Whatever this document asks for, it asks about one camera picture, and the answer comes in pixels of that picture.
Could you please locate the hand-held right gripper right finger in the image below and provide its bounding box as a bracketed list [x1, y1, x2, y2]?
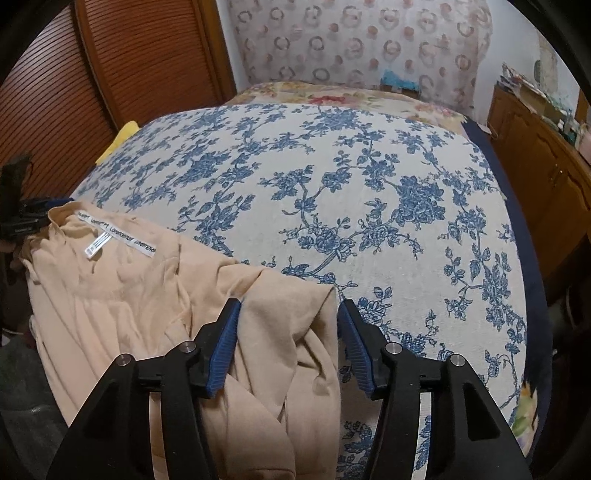
[338, 298, 528, 480]

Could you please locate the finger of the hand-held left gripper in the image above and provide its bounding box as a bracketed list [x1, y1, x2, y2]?
[27, 198, 65, 219]

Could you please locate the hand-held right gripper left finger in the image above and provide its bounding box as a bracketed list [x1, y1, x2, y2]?
[46, 298, 243, 480]

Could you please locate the peach printed t-shirt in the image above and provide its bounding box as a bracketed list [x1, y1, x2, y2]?
[21, 200, 343, 480]

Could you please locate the wooden louvered wardrobe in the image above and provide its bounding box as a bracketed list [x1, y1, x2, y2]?
[0, 0, 237, 206]

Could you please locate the blue floral bed cover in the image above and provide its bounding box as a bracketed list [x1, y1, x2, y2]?
[73, 103, 531, 480]

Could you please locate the navy blue bed sheet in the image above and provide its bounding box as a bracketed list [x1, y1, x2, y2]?
[461, 119, 556, 418]

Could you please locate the pastel floral bed sheet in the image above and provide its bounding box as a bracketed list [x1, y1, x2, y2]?
[230, 81, 543, 441]

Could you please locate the wooden sideboard cabinet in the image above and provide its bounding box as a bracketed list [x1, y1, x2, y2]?
[486, 82, 591, 280]

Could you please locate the blue cloth bundle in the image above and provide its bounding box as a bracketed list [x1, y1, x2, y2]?
[380, 69, 420, 92]

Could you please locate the ring-patterned sheer curtain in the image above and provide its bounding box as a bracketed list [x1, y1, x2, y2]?
[228, 0, 494, 109]

